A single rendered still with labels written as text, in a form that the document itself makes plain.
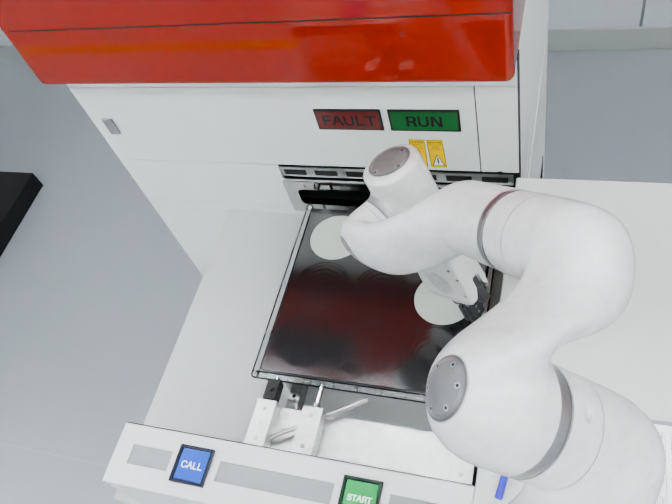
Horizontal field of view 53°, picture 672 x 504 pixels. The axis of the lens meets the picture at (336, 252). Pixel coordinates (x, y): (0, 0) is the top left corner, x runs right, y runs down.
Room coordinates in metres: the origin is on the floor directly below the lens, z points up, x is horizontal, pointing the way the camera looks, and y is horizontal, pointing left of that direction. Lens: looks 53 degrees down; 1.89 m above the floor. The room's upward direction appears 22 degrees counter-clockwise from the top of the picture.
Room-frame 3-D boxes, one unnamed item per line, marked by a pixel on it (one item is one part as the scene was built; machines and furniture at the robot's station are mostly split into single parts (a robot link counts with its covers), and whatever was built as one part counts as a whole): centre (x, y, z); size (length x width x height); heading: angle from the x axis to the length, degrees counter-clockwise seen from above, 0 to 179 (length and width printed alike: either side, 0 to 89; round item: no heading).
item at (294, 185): (0.83, -0.14, 0.89); 0.44 x 0.02 x 0.10; 58
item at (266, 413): (0.49, 0.21, 0.89); 0.08 x 0.03 x 0.03; 148
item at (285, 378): (0.49, 0.05, 0.90); 0.38 x 0.01 x 0.01; 58
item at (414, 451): (0.41, 0.08, 0.87); 0.36 x 0.08 x 0.03; 58
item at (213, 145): (0.93, 0.00, 1.02); 0.81 x 0.03 x 0.40; 58
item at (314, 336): (0.64, -0.05, 0.90); 0.34 x 0.34 x 0.01; 58
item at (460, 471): (0.32, -0.06, 0.89); 0.08 x 0.03 x 0.03; 148
